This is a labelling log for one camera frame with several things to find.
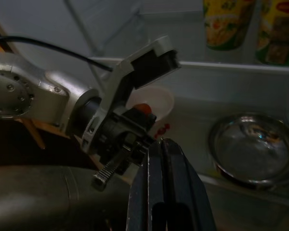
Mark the white cup red print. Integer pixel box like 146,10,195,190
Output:
125,86,176,141

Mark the steel bowl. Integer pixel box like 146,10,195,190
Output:
208,112,289,192

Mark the wooden furniture frame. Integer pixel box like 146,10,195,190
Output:
20,117,72,150

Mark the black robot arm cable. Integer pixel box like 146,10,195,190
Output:
0,36,114,72

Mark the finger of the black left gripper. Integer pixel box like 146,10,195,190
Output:
129,108,158,135

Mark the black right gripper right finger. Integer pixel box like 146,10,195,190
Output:
160,137,218,231

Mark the small orange-red round item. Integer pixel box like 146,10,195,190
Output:
134,103,152,114

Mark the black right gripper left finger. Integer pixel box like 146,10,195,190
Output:
126,141,165,231

